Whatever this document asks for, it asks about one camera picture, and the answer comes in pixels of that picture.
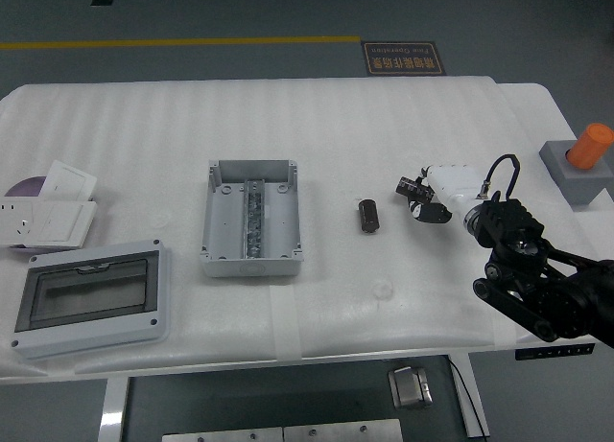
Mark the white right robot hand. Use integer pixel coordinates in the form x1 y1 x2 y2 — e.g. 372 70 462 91
406 163 486 226

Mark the open grey junction box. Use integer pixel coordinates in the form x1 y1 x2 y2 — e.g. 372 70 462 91
200 158 306 279

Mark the grey block holder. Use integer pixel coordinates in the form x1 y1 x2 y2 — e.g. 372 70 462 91
539 139 614 206

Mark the white foam mat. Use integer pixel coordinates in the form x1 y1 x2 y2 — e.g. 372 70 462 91
0 75 519 382

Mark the black floor sign orange text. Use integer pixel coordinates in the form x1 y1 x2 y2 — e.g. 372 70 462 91
361 40 448 77

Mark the orange cylinder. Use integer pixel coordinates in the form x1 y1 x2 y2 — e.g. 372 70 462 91
568 122 614 171

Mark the black table control panel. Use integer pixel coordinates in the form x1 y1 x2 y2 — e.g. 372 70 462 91
514 343 597 362

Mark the white table leg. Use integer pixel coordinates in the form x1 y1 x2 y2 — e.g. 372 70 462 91
100 377 131 442
450 354 491 439

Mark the grey metal plate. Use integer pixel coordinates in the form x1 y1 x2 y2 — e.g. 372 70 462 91
283 418 404 442

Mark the yellow floor tape line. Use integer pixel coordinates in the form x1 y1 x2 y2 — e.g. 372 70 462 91
0 35 362 51

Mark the grey cover with dark window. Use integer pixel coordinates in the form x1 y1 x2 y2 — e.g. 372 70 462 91
10 239 173 361

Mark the purple disc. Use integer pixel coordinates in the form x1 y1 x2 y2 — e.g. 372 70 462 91
3 176 48 198

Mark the white socket panel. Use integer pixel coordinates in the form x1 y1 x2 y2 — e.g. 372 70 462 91
0 197 38 246

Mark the metal rail inside box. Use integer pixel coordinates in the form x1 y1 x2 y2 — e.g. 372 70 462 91
242 177 268 260

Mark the thin black cable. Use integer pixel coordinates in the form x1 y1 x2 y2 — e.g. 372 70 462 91
447 357 485 439

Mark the white switch panel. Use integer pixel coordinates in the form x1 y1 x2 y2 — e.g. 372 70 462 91
23 199 99 249
40 159 100 202

